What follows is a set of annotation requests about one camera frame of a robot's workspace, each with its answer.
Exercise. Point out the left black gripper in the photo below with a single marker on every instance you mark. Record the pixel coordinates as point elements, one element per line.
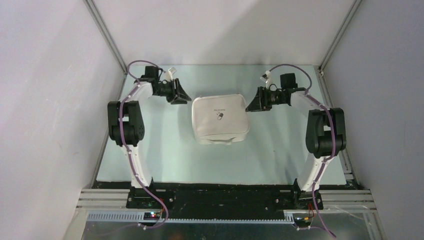
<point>181,97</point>

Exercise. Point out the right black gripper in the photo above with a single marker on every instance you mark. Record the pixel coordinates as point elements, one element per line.
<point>260,102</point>

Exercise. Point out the white medicine kit case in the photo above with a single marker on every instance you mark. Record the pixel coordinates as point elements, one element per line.
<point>220,119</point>

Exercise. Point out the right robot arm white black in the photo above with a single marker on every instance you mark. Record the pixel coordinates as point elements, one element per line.
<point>325,133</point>

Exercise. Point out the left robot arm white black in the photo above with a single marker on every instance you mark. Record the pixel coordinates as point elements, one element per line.
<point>125,121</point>

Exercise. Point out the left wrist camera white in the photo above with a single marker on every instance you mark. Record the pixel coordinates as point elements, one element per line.
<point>169,74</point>

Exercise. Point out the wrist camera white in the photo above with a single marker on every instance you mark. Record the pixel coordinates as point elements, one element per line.
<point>169,74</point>
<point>266,78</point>

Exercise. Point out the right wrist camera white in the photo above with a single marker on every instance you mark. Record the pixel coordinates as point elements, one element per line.
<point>266,78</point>

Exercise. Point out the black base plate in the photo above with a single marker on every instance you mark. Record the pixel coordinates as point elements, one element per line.
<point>234,202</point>

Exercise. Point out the aluminium frame rail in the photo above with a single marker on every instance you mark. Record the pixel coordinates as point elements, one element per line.
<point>350,197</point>

